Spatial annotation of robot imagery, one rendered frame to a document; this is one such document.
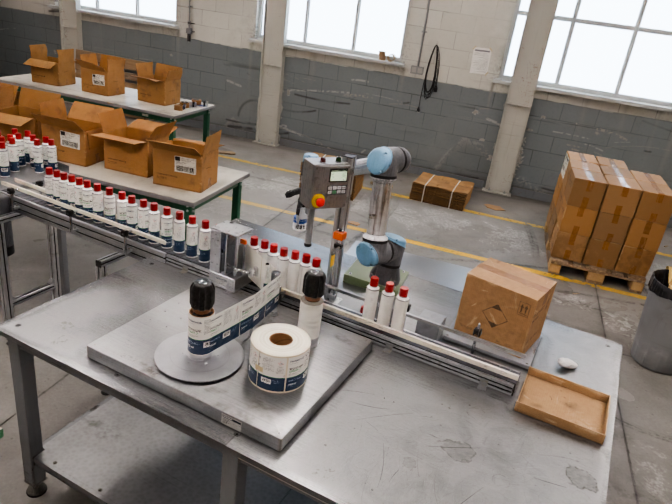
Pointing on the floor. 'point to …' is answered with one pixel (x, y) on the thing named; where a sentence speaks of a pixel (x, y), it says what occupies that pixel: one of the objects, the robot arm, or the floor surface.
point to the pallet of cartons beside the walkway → (606, 220)
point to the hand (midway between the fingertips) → (299, 220)
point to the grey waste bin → (654, 335)
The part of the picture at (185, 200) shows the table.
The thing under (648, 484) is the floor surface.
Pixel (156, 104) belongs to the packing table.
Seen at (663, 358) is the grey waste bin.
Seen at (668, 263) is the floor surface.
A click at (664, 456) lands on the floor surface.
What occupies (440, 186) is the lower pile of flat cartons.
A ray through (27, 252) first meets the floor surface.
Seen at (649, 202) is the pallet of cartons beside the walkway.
